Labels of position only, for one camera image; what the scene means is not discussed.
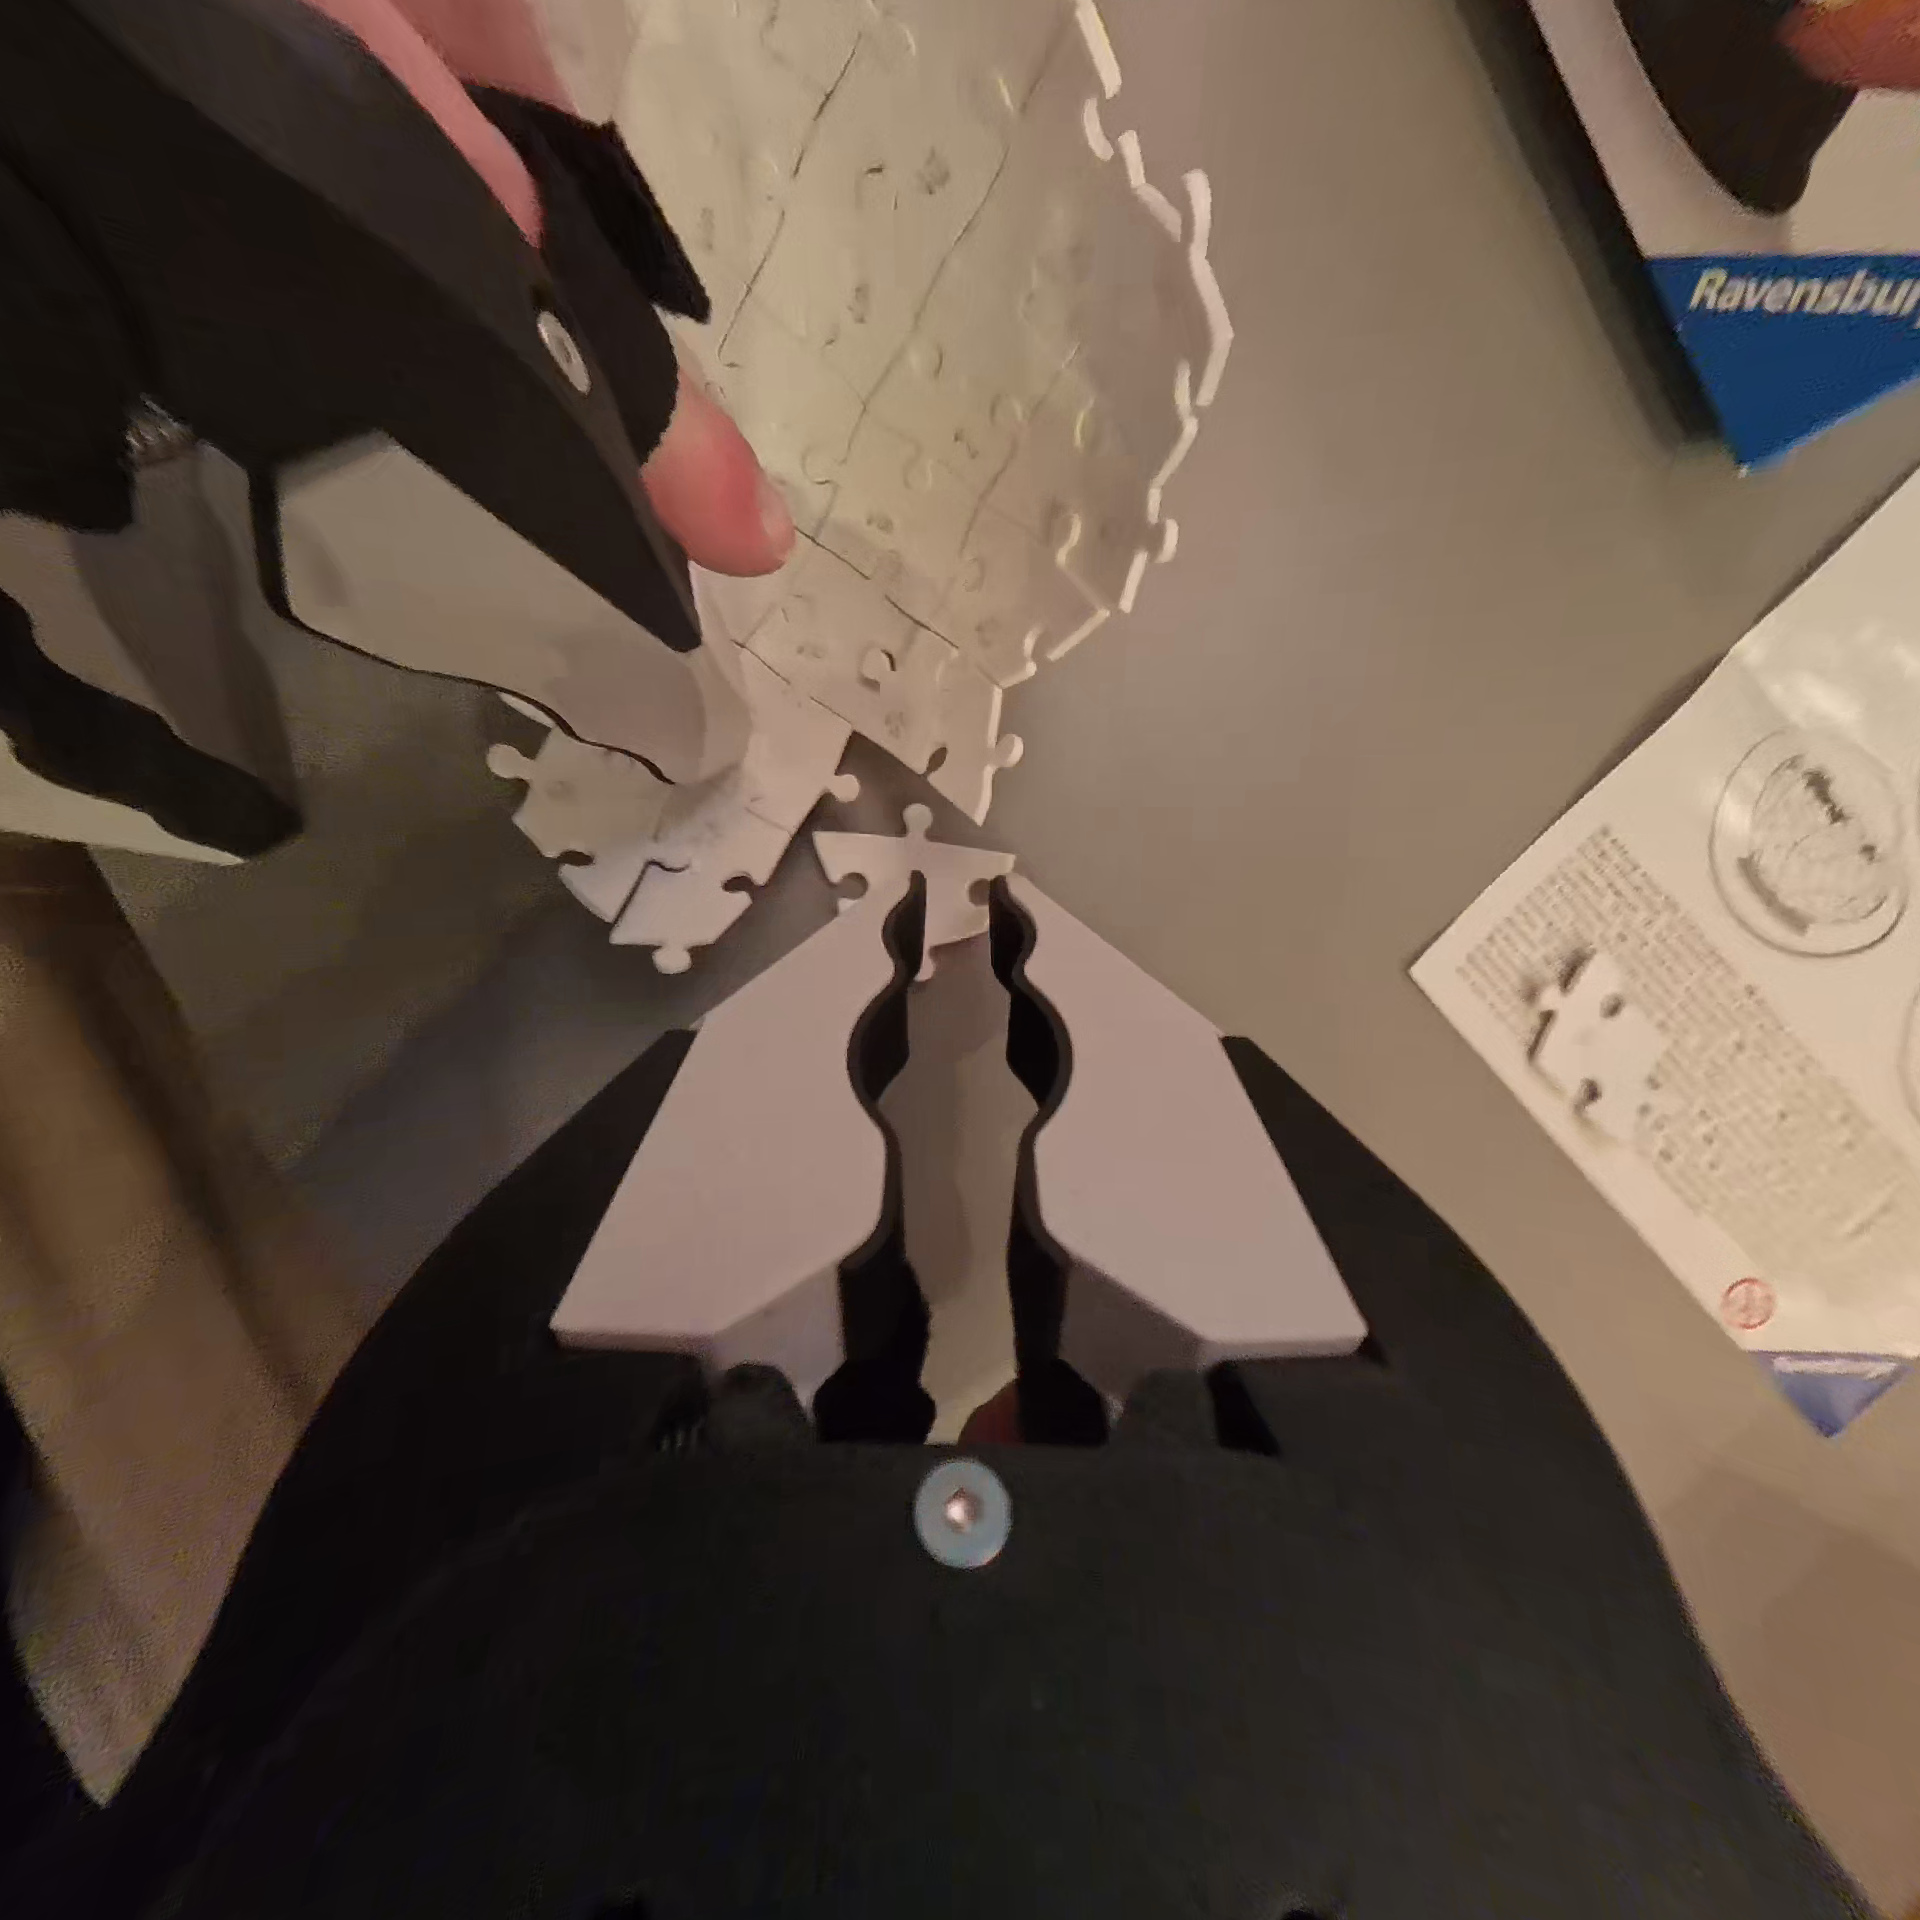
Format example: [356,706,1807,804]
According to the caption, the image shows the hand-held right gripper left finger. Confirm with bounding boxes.
[551,874,937,1442]

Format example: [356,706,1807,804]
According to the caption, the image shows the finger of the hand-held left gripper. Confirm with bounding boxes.
[273,432,725,792]
[0,450,306,870]

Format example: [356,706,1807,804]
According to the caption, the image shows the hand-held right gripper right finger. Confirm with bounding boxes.
[982,879,1370,1447]

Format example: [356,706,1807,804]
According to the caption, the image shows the white puzzle piece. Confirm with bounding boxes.
[1513,943,1657,1118]
[812,802,1021,984]

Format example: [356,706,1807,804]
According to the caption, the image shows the partly built puzzle ball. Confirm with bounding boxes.
[487,0,1236,976]

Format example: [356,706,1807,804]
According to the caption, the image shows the blue puzzle box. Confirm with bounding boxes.
[1522,0,1920,476]

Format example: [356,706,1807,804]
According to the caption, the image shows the person's beige trousers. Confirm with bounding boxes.
[0,840,384,1809]

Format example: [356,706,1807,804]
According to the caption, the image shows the white instruction leaflet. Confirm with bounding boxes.
[1409,465,1920,1442]

